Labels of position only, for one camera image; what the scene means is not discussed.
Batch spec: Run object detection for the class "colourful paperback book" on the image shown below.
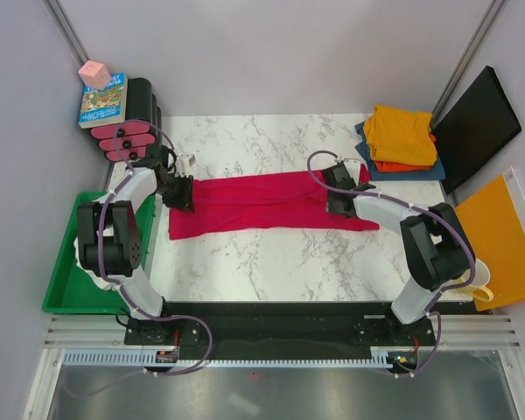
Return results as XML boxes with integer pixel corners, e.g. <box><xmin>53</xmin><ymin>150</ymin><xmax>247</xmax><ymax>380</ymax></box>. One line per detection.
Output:
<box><xmin>79</xmin><ymin>73</ymin><xmax>128</xmax><ymax>129</ymax></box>

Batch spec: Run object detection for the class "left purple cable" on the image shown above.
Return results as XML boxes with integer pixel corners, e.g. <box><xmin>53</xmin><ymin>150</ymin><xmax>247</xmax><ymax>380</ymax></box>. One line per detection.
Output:
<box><xmin>63</xmin><ymin>119</ymin><xmax>214</xmax><ymax>398</ymax></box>

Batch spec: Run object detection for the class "green plastic tray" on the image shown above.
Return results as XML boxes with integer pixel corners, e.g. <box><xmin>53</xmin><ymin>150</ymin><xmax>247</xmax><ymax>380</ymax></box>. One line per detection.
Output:
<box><xmin>42</xmin><ymin>191</ymin><xmax>161</xmax><ymax>314</ymax></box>

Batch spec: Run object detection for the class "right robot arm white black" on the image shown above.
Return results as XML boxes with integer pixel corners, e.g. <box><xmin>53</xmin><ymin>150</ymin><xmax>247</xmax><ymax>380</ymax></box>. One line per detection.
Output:
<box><xmin>322</xmin><ymin>162</ymin><xmax>476</xmax><ymax>345</ymax></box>

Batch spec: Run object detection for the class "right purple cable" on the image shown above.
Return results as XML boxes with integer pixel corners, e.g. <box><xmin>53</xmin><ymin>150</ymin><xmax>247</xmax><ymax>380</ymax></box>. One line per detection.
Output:
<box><xmin>306</xmin><ymin>150</ymin><xmax>478</xmax><ymax>380</ymax></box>

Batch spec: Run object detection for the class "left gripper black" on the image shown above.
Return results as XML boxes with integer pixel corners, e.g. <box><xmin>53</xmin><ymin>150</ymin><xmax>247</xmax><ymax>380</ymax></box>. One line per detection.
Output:
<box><xmin>154</xmin><ymin>173</ymin><xmax>195</xmax><ymax>214</ymax></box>

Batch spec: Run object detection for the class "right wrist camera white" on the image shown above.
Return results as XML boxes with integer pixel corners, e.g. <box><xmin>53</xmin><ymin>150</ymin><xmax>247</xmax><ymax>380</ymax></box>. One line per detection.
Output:
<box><xmin>343</xmin><ymin>158</ymin><xmax>362</xmax><ymax>181</ymax></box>

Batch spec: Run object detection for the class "blue folded t-shirt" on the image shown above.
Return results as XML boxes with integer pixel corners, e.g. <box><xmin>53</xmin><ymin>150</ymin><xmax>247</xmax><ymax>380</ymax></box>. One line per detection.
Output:
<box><xmin>354</xmin><ymin>122</ymin><xmax>445</xmax><ymax>181</ymax></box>

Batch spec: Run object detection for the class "black flat board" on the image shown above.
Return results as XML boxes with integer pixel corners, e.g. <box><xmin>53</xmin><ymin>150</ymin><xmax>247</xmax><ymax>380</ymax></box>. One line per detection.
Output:
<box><xmin>432</xmin><ymin>66</ymin><xmax>522</xmax><ymax>194</ymax></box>

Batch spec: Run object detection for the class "white slotted cable duct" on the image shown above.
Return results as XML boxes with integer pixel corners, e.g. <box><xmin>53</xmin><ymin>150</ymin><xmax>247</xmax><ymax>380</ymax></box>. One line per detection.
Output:
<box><xmin>62</xmin><ymin>348</ymin><xmax>401</xmax><ymax>368</ymax></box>

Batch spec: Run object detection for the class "black pink mini drawer unit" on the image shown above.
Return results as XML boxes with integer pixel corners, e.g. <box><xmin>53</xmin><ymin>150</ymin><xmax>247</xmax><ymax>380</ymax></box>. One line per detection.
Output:
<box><xmin>91</xmin><ymin>78</ymin><xmax>161</xmax><ymax>162</ymax></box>

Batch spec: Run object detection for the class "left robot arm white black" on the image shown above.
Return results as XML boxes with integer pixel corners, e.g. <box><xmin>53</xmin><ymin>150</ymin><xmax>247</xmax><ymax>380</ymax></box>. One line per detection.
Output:
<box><xmin>74</xmin><ymin>146</ymin><xmax>196</xmax><ymax>344</ymax></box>

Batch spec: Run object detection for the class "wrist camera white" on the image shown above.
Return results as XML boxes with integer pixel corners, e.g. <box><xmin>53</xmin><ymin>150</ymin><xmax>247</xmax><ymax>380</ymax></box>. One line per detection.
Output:
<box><xmin>343</xmin><ymin>158</ymin><xmax>362</xmax><ymax>181</ymax></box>
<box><xmin>175</xmin><ymin>154</ymin><xmax>196</xmax><ymax>178</ymax></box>

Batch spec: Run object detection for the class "pale yellow mug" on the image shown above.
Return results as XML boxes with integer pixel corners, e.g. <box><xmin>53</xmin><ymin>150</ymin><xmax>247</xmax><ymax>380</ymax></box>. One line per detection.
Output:
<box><xmin>453</xmin><ymin>258</ymin><xmax>494</xmax><ymax>303</ymax></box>

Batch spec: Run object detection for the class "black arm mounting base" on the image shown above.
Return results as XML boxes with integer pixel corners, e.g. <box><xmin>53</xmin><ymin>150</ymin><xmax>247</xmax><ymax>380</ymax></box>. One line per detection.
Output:
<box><xmin>124</xmin><ymin>302</ymin><xmax>435</xmax><ymax>359</ymax></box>

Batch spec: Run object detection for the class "orange folder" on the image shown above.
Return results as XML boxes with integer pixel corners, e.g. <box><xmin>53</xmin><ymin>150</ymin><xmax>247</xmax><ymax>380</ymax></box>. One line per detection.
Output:
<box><xmin>456</xmin><ymin>175</ymin><xmax>525</xmax><ymax>312</ymax></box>

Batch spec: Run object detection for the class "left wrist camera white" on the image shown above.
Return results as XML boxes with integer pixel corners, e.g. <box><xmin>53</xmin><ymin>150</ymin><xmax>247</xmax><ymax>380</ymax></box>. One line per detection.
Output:
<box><xmin>175</xmin><ymin>154</ymin><xmax>196</xmax><ymax>178</ymax></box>

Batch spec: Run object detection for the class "pink cube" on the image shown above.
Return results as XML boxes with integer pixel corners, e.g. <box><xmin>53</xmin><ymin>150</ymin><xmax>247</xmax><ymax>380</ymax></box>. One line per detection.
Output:
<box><xmin>78</xmin><ymin>60</ymin><xmax>111</xmax><ymax>90</ymax></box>

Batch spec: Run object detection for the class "mustard yellow folded t-shirt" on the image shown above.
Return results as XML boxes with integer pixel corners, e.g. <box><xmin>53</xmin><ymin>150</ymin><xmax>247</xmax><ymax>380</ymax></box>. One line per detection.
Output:
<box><xmin>363</xmin><ymin>104</ymin><xmax>438</xmax><ymax>166</ymax></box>

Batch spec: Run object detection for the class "white crumpled cloth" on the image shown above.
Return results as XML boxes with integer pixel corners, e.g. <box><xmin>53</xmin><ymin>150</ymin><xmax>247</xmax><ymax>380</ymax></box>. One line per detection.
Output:
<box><xmin>73</xmin><ymin>238</ymin><xmax>115</xmax><ymax>291</ymax></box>

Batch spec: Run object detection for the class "purple cable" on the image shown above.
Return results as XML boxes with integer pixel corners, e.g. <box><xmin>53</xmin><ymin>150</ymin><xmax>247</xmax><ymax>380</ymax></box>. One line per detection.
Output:
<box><xmin>306</xmin><ymin>150</ymin><xmax>478</xmax><ymax>380</ymax></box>
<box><xmin>63</xmin><ymin>119</ymin><xmax>214</xmax><ymax>398</ymax></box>

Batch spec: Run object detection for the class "crimson red t-shirt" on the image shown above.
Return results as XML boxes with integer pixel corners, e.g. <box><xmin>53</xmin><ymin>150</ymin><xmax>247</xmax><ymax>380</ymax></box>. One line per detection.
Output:
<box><xmin>168</xmin><ymin>171</ymin><xmax>379</xmax><ymax>241</ymax></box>

